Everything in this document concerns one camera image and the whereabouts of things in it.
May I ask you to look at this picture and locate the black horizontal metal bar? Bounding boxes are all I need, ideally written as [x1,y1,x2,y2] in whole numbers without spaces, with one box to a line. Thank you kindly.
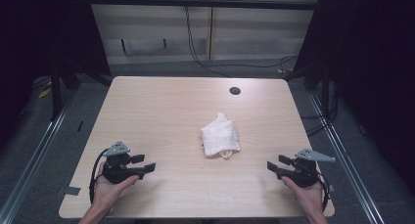
[87,0,320,12]

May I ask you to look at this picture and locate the right hand-held gripper black cable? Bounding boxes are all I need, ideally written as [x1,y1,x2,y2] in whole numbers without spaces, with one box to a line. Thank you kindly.
[316,172,331,212]

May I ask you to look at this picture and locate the person's right hand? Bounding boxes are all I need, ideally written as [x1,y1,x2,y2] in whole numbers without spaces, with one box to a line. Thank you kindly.
[281,175,327,215]

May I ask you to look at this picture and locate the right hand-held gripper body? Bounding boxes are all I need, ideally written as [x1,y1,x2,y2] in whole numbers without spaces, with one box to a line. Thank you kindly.
[283,148,336,188]

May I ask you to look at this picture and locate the white floral print cloth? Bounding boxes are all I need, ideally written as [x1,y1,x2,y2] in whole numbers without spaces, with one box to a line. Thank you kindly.
[199,112,241,159]

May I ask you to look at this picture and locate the black curtain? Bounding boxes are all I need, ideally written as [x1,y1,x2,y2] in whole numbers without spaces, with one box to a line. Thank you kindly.
[0,0,113,150]
[292,0,415,202]

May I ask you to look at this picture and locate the long black wall cable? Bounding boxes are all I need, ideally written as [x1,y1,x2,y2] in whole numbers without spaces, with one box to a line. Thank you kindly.
[184,5,299,78]

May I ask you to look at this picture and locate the bundle of black floor cables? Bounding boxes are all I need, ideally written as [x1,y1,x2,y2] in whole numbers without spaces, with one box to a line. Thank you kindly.
[300,81,340,138]

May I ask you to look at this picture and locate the left hand-held gripper black cable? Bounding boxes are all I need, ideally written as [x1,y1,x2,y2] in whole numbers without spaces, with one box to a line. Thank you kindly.
[88,148,110,204]

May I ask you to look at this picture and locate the black metal stand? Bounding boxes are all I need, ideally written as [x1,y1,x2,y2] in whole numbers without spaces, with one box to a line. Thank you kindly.
[320,62,331,119]
[48,62,64,122]

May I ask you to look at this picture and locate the yellow floor tape piece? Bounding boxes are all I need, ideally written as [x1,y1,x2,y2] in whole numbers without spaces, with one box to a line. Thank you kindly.
[37,86,53,99]

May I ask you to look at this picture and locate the metal floor rail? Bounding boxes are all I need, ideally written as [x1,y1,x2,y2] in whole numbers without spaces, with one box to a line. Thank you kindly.
[0,95,78,224]
[307,91,387,224]

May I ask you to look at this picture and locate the person's left hand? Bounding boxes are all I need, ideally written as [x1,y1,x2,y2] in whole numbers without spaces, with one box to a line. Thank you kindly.
[93,161,140,215]

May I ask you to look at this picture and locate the hand-held gripper black cable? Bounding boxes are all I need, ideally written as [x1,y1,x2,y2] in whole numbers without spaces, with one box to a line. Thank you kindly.
[88,148,110,204]
[316,172,331,212]

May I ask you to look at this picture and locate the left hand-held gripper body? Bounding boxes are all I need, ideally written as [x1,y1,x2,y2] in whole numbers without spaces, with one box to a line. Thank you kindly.
[102,140,135,185]

